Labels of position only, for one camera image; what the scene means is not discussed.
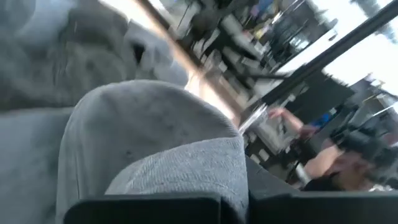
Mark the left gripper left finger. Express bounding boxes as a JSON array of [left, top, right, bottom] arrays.
[[63, 192, 222, 224]]

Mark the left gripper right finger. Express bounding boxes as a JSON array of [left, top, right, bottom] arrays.
[[245, 155, 398, 224]]

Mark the light blue-grey baseball cap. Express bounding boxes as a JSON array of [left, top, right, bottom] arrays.
[[55, 79, 249, 224]]

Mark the dark charcoal baseball cap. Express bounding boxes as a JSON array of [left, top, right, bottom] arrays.
[[0, 0, 137, 224]]

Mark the person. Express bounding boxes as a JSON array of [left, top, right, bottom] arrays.
[[267, 105, 398, 192]]

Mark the black aluminium rig frame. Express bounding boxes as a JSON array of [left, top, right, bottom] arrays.
[[248, 0, 398, 106]]

